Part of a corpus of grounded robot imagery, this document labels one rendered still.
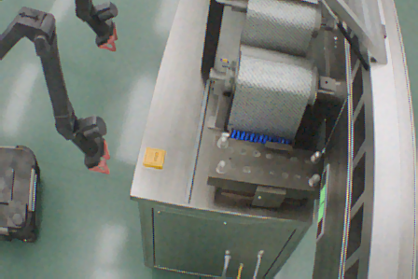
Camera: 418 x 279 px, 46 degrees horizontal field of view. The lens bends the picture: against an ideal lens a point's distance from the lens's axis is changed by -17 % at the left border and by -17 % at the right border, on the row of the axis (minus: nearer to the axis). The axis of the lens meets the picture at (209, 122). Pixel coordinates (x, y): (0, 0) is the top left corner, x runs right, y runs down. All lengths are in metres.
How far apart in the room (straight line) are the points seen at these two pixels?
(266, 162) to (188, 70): 0.56
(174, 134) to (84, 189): 1.03
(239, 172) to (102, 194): 1.25
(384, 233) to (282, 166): 0.83
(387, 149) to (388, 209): 0.16
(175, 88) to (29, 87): 1.47
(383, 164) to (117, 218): 1.91
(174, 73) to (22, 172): 1.04
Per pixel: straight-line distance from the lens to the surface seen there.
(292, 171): 1.92
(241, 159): 1.91
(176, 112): 2.15
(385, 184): 1.24
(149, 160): 2.00
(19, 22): 1.39
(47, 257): 2.87
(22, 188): 2.79
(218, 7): 2.00
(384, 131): 1.32
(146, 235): 2.28
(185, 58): 2.31
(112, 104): 3.29
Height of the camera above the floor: 2.65
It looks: 55 degrees down
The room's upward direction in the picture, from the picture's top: 9 degrees clockwise
